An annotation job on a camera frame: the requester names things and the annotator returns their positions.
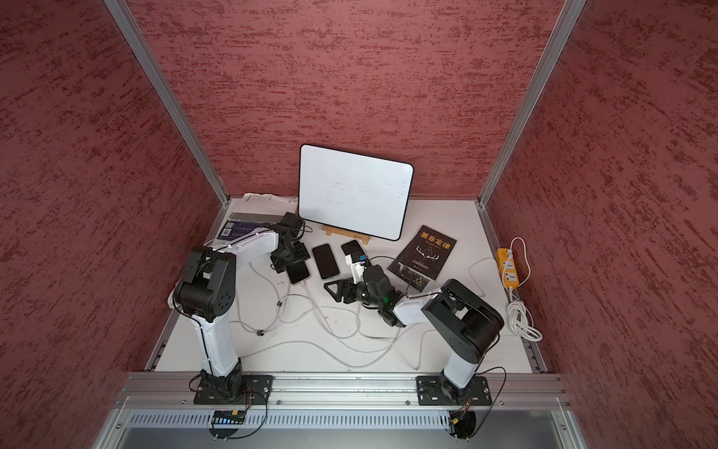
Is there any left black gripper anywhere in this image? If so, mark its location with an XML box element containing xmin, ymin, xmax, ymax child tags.
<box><xmin>271</xmin><ymin>240</ymin><xmax>310</xmax><ymax>272</ymax></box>

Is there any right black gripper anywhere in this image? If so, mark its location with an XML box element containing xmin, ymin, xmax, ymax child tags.
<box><xmin>324</xmin><ymin>276</ymin><xmax>383</xmax><ymax>306</ymax></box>

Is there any phone with pink case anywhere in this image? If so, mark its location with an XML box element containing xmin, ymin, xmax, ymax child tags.
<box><xmin>286</xmin><ymin>261</ymin><xmax>310</xmax><ymax>284</ymax></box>

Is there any phone with white case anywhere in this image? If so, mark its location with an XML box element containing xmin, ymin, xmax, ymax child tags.
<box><xmin>312</xmin><ymin>243</ymin><xmax>340</xmax><ymax>280</ymax></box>

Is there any white charging cable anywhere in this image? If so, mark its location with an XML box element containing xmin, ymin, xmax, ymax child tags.
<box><xmin>302</xmin><ymin>254</ymin><xmax>500</xmax><ymax>372</ymax></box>
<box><xmin>279</xmin><ymin>280</ymin><xmax>394</xmax><ymax>360</ymax></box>
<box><xmin>232</xmin><ymin>263</ymin><xmax>315</xmax><ymax>360</ymax></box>

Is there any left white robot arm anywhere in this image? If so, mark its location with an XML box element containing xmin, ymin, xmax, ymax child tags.
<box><xmin>168</xmin><ymin>224</ymin><xmax>310</xmax><ymax>397</ymax></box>

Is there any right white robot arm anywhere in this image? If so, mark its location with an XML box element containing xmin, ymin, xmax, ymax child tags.
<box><xmin>323</xmin><ymin>263</ymin><xmax>505</xmax><ymax>403</ymax></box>

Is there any black phone on right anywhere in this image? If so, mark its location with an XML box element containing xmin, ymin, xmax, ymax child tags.
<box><xmin>341</xmin><ymin>239</ymin><xmax>366</xmax><ymax>256</ymax></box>

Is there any wooden board stand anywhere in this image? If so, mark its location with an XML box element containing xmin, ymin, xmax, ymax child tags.
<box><xmin>322</xmin><ymin>224</ymin><xmax>370</xmax><ymax>245</ymax></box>

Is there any purple and grey booklet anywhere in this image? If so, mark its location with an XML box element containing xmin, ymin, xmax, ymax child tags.
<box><xmin>216</xmin><ymin>193</ymin><xmax>298</xmax><ymax>241</ymax></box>

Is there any dark brown book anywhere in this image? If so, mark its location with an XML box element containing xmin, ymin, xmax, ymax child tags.
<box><xmin>388</xmin><ymin>226</ymin><xmax>457</xmax><ymax>292</ymax></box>

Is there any orange power strip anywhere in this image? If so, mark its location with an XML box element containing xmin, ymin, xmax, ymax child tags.
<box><xmin>497</xmin><ymin>248</ymin><xmax>520</xmax><ymax>291</ymax></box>

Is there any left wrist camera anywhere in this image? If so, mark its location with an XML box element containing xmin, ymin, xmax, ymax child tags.
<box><xmin>280</xmin><ymin>213</ymin><xmax>305</xmax><ymax>231</ymax></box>

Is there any white board with black frame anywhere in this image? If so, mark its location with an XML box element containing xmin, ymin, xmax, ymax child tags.
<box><xmin>298</xmin><ymin>144</ymin><xmax>414</xmax><ymax>241</ymax></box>

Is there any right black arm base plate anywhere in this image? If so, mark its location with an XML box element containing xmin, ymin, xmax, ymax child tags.
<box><xmin>415</xmin><ymin>374</ymin><xmax>493</xmax><ymax>406</ymax></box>

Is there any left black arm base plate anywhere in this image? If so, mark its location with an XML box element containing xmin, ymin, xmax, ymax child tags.
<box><xmin>194</xmin><ymin>372</ymin><xmax>275</xmax><ymax>406</ymax></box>

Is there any white power strip cord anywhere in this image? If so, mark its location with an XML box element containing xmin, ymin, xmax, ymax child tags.
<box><xmin>504</xmin><ymin>236</ymin><xmax>544</xmax><ymax>343</ymax></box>

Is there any aluminium front rail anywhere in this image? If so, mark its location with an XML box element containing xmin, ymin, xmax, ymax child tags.
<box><xmin>112</xmin><ymin>370</ymin><xmax>572</xmax><ymax>412</ymax></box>

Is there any left aluminium corner post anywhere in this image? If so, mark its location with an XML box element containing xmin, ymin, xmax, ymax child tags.
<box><xmin>104</xmin><ymin>0</ymin><xmax>231</xmax><ymax>206</ymax></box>

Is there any aluminium corner post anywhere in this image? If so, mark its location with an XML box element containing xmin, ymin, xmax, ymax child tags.
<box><xmin>104</xmin><ymin>0</ymin><xmax>231</xmax><ymax>206</ymax></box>
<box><xmin>477</xmin><ymin>0</ymin><xmax>586</xmax><ymax>211</ymax></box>

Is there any right aluminium corner post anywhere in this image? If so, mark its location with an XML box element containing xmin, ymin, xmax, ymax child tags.
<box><xmin>477</xmin><ymin>0</ymin><xmax>586</xmax><ymax>211</ymax></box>

